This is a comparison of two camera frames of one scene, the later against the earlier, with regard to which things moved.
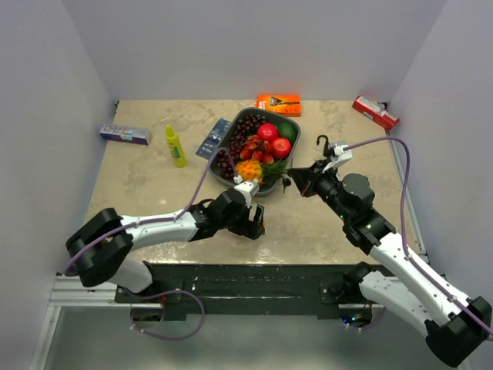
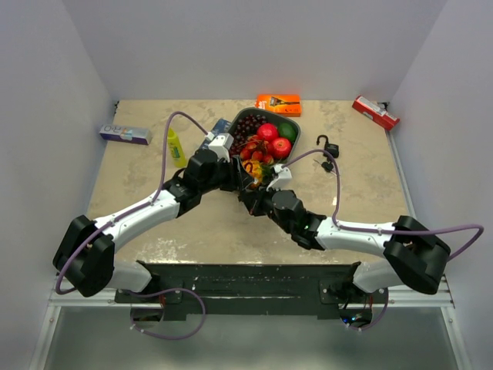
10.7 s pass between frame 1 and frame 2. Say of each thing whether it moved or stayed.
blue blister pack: stayed
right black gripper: moved
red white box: stayed
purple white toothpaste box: stayed
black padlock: stayed
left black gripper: moved
